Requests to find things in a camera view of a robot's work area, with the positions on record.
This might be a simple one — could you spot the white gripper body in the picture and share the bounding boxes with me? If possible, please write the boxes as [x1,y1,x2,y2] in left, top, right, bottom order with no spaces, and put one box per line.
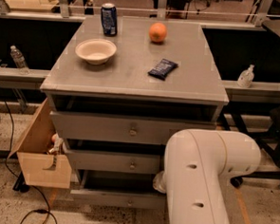
[153,171,167,194]

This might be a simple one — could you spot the grey bottom drawer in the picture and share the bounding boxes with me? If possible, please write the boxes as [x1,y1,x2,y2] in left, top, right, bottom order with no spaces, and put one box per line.
[70,171,166,210]

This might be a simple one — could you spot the grey drawer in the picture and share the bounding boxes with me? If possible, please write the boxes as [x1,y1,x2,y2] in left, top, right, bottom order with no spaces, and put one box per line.
[50,111,215,145]
[63,140,164,175]
[70,171,166,210]

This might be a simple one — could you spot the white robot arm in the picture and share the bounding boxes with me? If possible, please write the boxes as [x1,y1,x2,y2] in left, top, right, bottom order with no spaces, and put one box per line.
[154,129,261,224]

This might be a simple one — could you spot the grey middle drawer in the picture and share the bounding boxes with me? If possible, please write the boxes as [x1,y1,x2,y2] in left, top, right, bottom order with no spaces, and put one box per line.
[63,140,164,175]

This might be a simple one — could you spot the grey drawer cabinet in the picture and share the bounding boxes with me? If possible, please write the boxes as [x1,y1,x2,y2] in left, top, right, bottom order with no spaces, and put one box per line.
[33,11,233,202]

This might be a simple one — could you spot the grey top drawer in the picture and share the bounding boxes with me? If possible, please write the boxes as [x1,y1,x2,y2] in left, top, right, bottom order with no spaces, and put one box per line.
[50,111,215,145]

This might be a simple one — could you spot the dark blue snack packet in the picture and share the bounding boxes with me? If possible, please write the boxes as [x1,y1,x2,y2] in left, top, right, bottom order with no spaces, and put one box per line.
[148,59,178,80]

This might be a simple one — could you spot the items inside cardboard box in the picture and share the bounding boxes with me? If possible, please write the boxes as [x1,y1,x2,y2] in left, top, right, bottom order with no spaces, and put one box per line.
[47,134,63,156]

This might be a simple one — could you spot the cardboard box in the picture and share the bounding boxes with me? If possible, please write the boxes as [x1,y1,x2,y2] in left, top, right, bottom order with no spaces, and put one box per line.
[10,100,72,189]

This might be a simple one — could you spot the hand sanitizer pump bottle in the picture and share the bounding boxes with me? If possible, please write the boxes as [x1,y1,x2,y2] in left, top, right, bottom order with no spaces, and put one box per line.
[237,65,254,88]

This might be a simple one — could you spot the white bowl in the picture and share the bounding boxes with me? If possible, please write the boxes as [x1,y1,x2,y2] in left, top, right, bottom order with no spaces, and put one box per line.
[75,39,117,65]

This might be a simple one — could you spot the orange fruit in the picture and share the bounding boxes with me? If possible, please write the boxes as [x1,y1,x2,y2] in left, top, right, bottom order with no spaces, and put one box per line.
[148,23,167,43]

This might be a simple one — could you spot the blue soda can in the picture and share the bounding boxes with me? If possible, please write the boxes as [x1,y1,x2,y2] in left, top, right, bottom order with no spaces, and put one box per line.
[101,3,118,36]

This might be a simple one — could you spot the clear water bottle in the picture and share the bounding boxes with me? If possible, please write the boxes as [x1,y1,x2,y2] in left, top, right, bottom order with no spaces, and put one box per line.
[10,46,29,75]

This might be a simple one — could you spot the black floor cable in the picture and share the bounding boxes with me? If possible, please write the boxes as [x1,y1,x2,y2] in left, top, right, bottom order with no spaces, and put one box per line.
[0,76,67,224]

